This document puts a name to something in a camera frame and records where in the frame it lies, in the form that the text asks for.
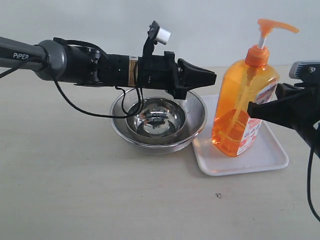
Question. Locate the small stainless steel bowl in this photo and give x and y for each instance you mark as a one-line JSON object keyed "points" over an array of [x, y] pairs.
{"points": [[159, 118]]}

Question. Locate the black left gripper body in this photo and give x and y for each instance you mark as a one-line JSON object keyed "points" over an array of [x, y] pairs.
{"points": [[160, 72]]}

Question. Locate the white rectangular plastic tray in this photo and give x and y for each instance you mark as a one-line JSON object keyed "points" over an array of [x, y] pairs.
{"points": [[266, 154]]}

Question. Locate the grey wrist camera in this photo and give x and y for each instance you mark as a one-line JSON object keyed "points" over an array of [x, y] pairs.
{"points": [[155, 34], [306, 70]]}

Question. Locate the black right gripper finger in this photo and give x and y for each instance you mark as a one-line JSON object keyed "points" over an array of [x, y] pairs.
{"points": [[285, 91], [284, 112]]}

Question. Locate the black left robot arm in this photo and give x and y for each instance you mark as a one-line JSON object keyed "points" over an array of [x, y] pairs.
{"points": [[85, 64]]}

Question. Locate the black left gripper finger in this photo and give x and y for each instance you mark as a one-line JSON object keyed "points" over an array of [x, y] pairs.
{"points": [[190, 87], [194, 76]]}

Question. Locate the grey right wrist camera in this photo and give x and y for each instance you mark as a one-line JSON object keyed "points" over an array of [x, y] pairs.
{"points": [[306, 70]]}

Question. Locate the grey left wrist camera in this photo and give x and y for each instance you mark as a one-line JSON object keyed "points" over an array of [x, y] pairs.
{"points": [[155, 34]]}

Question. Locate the orange dish soap pump bottle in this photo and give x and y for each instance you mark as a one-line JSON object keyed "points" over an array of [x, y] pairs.
{"points": [[251, 79]]}

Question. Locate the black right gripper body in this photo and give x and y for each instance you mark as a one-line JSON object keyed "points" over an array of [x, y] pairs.
{"points": [[309, 126]]}

